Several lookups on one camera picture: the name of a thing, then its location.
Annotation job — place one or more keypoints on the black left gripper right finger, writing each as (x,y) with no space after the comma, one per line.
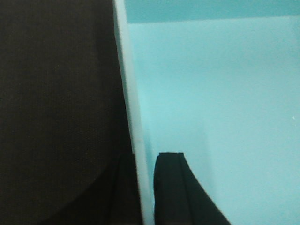
(179,197)

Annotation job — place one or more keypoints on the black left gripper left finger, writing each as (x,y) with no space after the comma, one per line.
(125,206)

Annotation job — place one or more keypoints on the light blue plastic bin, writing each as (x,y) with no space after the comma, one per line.
(219,81)

